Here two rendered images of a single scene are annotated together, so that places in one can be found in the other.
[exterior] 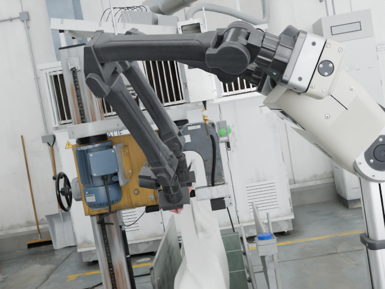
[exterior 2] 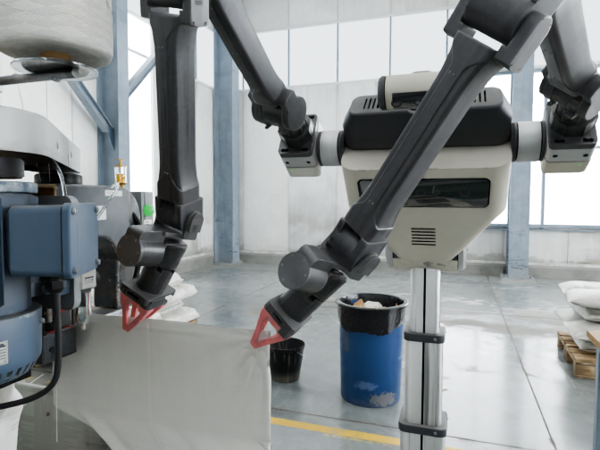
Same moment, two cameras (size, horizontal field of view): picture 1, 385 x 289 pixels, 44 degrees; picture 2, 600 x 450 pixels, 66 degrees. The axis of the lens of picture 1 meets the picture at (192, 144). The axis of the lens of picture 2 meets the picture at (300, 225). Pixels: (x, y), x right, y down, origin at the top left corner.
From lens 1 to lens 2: 1.61 m
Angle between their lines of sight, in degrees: 74
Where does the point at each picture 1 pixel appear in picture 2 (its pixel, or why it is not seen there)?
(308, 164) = not seen: outside the picture
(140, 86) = (187, 75)
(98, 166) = (79, 247)
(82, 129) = (13, 127)
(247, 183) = not seen: outside the picture
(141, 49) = (579, 26)
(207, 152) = not seen: hidden behind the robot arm
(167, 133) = (191, 190)
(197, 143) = (115, 224)
